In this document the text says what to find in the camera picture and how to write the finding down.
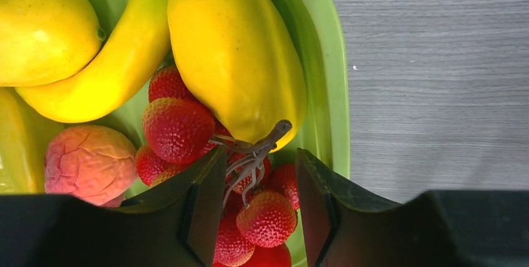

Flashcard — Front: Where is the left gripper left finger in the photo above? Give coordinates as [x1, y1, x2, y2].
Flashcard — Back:
[1, 147, 226, 266]

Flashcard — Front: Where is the pink fake peach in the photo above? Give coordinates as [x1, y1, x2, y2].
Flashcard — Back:
[44, 125, 138, 206]

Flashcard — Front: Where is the yellow fake starfruit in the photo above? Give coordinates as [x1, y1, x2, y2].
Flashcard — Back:
[1, 87, 64, 194]

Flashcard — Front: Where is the yellow fake banana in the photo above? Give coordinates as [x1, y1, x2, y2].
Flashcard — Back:
[16, 0, 170, 123]

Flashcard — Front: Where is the red fake apple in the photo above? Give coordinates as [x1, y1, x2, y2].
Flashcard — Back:
[212, 241, 291, 267]

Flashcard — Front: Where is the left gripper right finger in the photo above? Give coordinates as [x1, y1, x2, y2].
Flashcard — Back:
[296, 149, 528, 266]

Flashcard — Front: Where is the red fake lychee bunch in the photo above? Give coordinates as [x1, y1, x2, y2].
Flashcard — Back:
[135, 66, 299, 266]

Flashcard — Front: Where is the green plastic tray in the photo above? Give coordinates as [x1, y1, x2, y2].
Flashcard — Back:
[0, 0, 351, 267]

